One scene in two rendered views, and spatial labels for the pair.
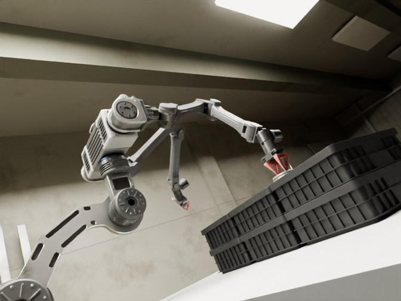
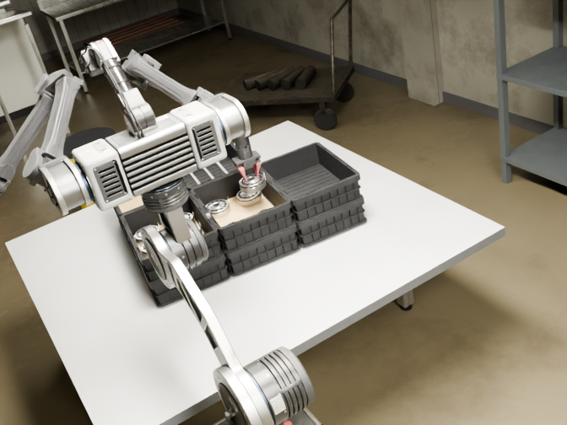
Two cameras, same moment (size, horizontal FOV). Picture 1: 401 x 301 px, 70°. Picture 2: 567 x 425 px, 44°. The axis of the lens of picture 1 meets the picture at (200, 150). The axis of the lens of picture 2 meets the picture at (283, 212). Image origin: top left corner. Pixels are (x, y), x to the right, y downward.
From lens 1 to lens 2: 2.51 m
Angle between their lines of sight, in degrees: 85
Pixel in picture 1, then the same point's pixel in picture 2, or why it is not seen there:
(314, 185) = (334, 200)
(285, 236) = (291, 243)
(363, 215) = (359, 220)
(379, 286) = (468, 252)
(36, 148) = not seen: outside the picture
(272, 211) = (287, 223)
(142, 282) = not seen: outside the picture
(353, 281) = (462, 253)
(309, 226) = (317, 231)
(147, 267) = not seen: outside the picture
